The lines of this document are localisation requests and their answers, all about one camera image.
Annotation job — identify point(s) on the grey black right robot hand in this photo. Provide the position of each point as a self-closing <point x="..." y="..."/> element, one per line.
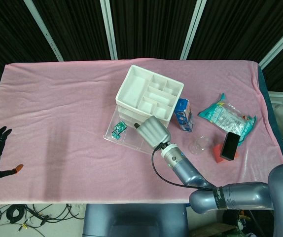
<point x="153" y="133"/>

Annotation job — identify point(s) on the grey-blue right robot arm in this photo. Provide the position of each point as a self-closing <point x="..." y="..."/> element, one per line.
<point x="188" y="170"/>

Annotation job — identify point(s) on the clear plastic tray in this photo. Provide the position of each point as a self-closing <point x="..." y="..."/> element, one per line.
<point x="126" y="141"/>

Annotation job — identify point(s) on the white compartment organizer tray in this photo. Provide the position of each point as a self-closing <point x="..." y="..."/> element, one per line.
<point x="134" y="89"/>

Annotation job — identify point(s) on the blue carton box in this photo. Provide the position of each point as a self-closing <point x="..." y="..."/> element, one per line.
<point x="183" y="116"/>

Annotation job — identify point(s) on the small green packet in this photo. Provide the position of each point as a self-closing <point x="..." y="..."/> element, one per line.
<point x="118" y="128"/>

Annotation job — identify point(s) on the clear plastic cup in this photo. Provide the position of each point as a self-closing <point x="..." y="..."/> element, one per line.
<point x="199" y="145"/>

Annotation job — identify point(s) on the red sponge block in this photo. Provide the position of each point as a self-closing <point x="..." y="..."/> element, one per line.
<point x="218" y="154"/>

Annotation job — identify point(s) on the teal clear snack bag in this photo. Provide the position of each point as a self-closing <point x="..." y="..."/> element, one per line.
<point x="226" y="118"/>

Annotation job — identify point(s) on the black rectangular block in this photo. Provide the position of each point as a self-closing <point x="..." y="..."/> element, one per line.
<point x="230" y="145"/>

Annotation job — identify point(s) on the pink cloth table cover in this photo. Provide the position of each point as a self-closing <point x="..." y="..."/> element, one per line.
<point x="57" y="111"/>

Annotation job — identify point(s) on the grey-blue robot torso base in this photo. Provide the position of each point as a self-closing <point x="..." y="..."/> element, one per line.
<point x="134" y="219"/>

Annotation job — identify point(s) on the white frame pole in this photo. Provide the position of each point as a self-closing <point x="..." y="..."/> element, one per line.
<point x="193" y="27"/>
<point x="279" y="44"/>
<point x="109" y="29"/>
<point x="45" y="32"/>

